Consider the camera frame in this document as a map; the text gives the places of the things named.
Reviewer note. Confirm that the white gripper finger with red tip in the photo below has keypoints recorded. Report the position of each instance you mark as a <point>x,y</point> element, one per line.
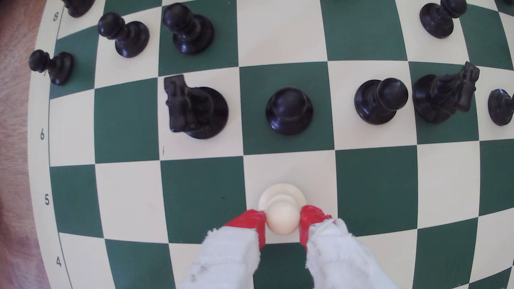
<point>229,261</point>
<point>341,261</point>

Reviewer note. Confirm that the white chess pawn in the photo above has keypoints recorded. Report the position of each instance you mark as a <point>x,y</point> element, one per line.
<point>282,210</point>

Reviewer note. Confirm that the black chess knight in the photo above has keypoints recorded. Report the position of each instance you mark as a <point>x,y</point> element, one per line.
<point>204,112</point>
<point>437,98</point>

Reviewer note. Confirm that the black chess pawn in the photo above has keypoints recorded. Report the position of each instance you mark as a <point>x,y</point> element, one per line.
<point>192,34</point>
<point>60,68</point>
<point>437,20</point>
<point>289,112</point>
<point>377,102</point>
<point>501,107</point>
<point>130,38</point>

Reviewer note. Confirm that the black chess rook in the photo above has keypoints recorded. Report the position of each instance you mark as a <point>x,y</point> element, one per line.
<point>78,6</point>

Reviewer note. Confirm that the green and cream chess mat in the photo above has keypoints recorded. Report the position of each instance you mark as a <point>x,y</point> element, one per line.
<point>377,188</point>

